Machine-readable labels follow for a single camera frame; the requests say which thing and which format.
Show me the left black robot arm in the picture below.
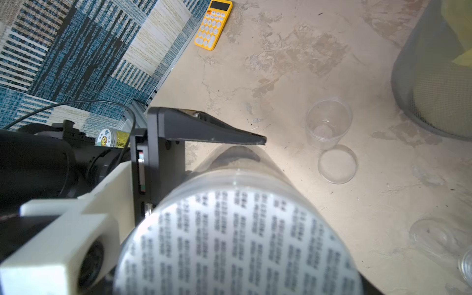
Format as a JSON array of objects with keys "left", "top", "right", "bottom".
[{"left": 1, "top": 107, "right": 267, "bottom": 222}]

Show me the green label bottle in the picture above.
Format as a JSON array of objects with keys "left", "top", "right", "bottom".
[{"left": 95, "top": 129, "right": 130, "bottom": 148}]

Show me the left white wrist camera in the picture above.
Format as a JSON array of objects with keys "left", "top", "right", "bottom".
[{"left": 1, "top": 162, "right": 135, "bottom": 295}]

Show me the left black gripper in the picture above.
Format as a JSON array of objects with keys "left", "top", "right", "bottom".
[{"left": 129, "top": 107, "right": 267, "bottom": 225}]

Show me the yellow calculator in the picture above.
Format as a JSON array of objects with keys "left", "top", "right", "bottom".
[{"left": 194, "top": 0, "right": 233, "bottom": 51}]

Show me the bin with yellow bag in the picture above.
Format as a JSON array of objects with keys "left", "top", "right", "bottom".
[{"left": 391, "top": 1, "right": 472, "bottom": 141}]

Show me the clear plastic jar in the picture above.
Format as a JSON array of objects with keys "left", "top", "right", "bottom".
[{"left": 304, "top": 97, "right": 353, "bottom": 150}]

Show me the small jar with rice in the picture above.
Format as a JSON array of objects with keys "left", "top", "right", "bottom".
[{"left": 409, "top": 218, "right": 472, "bottom": 272}]

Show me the clear large jar lid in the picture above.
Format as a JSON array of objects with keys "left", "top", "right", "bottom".
[{"left": 318, "top": 145, "right": 358, "bottom": 184}]

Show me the jar with patterned white lid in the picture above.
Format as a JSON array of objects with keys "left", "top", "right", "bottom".
[{"left": 113, "top": 145, "right": 363, "bottom": 295}]

